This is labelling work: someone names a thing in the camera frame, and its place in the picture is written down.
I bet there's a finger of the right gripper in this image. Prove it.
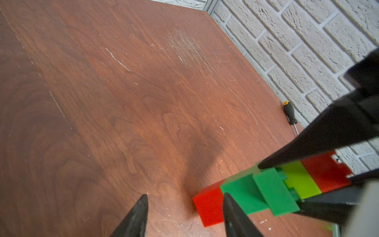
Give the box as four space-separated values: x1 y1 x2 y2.
295 169 379 225
258 49 379 169

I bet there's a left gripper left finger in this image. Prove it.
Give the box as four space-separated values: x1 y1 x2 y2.
110 194 149 237

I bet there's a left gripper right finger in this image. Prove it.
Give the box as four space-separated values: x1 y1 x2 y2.
223 193 263 237

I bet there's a small red lego brick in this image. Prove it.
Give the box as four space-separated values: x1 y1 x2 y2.
192 180 225 228

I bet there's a red 2x4 lego brick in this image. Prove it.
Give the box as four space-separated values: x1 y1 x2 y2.
301 151 352 193

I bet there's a small dark green lego brick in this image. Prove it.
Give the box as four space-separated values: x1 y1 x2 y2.
220 166 269 215

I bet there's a green 2x4 lego brick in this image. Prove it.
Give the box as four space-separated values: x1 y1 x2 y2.
253 168 300 217

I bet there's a lime lego brick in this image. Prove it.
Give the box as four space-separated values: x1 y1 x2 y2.
280 161 322 199

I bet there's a black handled screwdriver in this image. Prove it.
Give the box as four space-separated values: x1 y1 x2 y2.
283 101 299 135

